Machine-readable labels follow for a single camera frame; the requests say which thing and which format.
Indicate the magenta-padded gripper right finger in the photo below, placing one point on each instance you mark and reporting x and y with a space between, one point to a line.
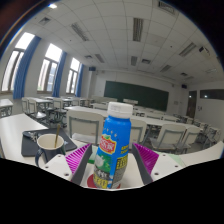
165 166

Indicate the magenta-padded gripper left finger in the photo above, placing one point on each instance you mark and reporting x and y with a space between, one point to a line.
58 166

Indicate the blue white-capped drink bottle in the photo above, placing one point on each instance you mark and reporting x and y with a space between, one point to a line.
113 146

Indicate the dark mug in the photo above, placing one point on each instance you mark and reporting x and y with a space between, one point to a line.
48 151

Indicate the stir stick in mug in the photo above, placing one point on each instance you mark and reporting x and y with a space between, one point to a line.
57 135

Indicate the black flat mat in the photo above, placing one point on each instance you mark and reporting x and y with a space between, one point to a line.
28 148

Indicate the bunch of keys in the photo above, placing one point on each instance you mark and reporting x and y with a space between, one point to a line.
33 136

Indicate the classroom chairs and desks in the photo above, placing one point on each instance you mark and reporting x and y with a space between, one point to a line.
86 123

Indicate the dark wooden door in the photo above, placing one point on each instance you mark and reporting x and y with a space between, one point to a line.
191 104

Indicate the dark green blackboard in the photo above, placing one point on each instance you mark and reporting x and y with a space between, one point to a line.
136 96

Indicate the blue curtain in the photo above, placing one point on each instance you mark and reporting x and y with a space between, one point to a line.
25 68
79 80
59 75

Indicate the ceiling projector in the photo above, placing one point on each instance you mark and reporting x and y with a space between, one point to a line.
204 50

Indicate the ceiling light panels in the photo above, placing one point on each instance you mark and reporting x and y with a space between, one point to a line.
137 29

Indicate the black wall speaker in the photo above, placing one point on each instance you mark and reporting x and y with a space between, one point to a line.
92 68
184 86

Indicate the dark high wall window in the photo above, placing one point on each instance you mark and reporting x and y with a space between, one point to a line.
212 94

